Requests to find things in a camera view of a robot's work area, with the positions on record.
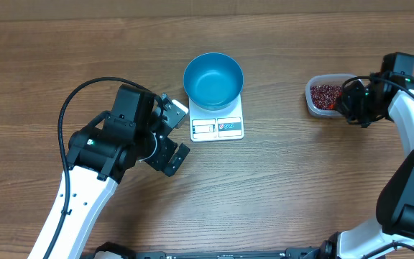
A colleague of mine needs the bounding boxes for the red measuring scoop blue handle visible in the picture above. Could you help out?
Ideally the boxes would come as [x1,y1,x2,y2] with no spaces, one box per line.
[329,92,342,111]

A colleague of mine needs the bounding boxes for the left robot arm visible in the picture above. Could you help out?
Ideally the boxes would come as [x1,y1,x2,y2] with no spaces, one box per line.
[29,84,190,258]

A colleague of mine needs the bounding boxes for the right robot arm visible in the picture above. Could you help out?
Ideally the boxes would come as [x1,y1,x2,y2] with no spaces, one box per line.
[309,52,414,258]

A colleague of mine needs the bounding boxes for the white digital kitchen scale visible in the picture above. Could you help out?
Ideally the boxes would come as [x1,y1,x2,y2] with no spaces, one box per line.
[189,96,244,142]

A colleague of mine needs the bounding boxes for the blue metal bowl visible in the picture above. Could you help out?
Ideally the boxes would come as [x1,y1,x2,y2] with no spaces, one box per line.
[183,53,244,111]

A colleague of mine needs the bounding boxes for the red adzuki beans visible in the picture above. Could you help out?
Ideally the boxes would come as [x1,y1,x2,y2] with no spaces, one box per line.
[310,84,341,110]

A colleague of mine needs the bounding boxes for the clear plastic container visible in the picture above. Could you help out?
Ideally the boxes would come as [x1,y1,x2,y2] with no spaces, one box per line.
[305,73,355,118]

